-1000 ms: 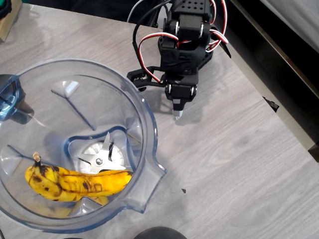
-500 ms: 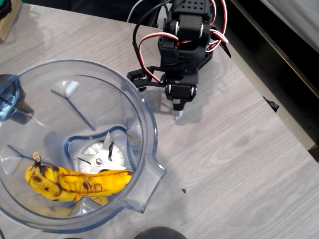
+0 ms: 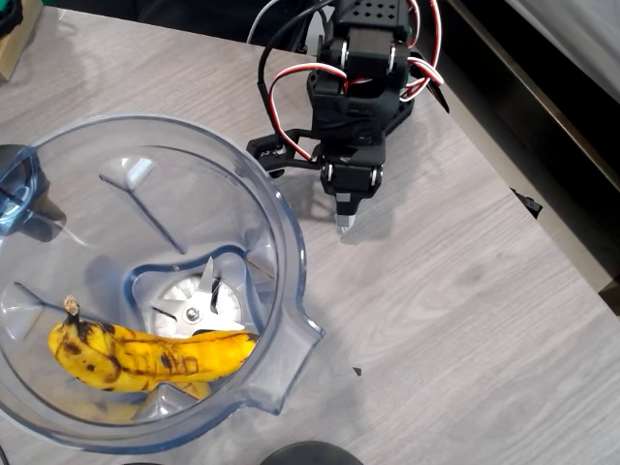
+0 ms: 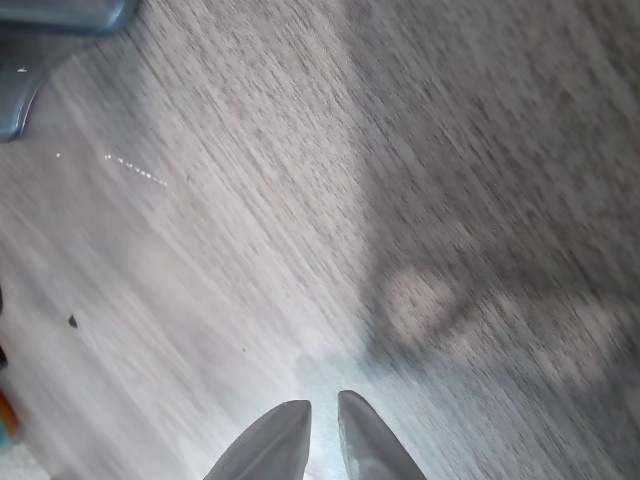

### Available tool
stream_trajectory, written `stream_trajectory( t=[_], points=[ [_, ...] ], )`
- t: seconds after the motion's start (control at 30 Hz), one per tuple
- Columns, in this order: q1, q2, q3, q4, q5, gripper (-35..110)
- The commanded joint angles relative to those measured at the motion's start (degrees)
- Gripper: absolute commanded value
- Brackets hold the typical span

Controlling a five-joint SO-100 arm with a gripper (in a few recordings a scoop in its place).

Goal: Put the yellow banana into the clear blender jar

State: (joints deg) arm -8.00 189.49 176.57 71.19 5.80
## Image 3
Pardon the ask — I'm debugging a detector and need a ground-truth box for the clear plastic blender jar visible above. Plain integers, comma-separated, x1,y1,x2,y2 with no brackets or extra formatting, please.
0,113,326,454

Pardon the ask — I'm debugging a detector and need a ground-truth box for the dark brown furniture corner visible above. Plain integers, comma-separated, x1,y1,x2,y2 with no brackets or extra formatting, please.
598,275,620,317

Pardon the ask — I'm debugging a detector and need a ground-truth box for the black table edge clip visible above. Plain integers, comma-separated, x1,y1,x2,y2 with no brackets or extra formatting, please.
511,187,543,219

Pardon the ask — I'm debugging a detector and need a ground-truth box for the dark metal rail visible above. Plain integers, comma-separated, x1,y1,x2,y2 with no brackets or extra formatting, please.
448,0,620,193

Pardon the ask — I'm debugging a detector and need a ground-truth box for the black clamp handle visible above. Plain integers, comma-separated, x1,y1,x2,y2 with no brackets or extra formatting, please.
420,47,451,115

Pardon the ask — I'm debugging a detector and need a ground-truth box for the spotted yellow banana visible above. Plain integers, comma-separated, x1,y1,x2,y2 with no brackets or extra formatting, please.
46,294,261,392

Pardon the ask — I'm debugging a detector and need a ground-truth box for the thin black cable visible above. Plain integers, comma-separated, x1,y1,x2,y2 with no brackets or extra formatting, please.
256,0,340,141

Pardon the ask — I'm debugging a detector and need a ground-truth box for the green table clamp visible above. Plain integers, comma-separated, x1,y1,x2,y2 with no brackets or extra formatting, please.
401,62,419,102

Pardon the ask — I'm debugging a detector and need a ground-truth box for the black round lid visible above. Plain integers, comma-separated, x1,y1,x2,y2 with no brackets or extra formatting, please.
261,440,364,465

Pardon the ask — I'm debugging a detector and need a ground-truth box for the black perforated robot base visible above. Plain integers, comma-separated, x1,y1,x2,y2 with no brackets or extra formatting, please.
377,99,417,141

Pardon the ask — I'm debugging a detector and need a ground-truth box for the black object on box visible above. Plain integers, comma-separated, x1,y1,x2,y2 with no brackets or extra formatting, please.
0,0,24,36

